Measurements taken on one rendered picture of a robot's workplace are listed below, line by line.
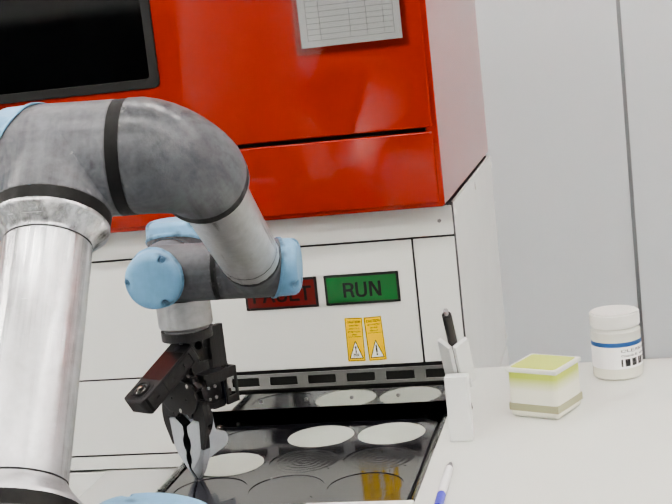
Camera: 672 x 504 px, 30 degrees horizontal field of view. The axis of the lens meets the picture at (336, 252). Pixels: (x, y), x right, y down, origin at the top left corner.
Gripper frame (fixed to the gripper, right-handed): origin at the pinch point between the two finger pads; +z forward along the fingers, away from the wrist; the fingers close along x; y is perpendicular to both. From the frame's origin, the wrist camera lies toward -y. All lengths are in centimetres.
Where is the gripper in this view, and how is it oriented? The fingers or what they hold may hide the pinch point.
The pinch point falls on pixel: (193, 471)
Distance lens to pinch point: 178.9
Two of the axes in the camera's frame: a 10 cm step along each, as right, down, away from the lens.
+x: -7.4, -0.3, 6.7
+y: 6.6, -2.0, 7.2
